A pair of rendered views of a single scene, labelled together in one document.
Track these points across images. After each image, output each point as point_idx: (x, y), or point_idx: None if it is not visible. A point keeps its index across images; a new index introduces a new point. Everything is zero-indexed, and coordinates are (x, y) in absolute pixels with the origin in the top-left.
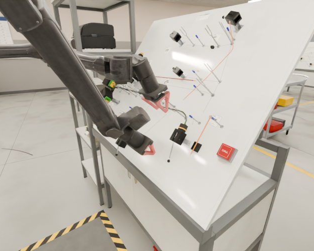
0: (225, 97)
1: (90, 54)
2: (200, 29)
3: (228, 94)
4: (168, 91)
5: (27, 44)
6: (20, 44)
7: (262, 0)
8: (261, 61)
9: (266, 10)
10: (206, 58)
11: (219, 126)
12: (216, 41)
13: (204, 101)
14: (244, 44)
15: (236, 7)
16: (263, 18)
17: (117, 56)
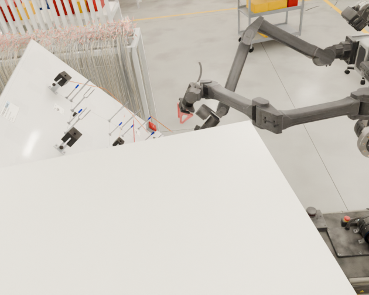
0: (120, 121)
1: (225, 91)
2: (37, 120)
3: (117, 118)
4: (177, 102)
5: (286, 110)
6: (296, 113)
7: (20, 62)
8: (89, 93)
9: (36, 67)
10: (86, 124)
11: (139, 130)
12: (64, 110)
13: (127, 136)
14: (72, 93)
15: (17, 78)
16: (46, 73)
17: (209, 79)
